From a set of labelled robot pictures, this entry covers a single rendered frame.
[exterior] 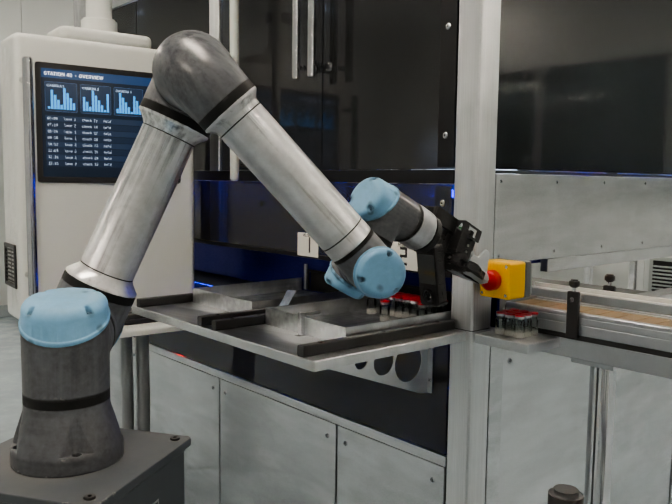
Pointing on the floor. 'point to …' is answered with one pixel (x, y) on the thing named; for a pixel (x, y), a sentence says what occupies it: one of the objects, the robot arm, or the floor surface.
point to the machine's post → (464, 291)
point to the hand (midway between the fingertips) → (481, 282)
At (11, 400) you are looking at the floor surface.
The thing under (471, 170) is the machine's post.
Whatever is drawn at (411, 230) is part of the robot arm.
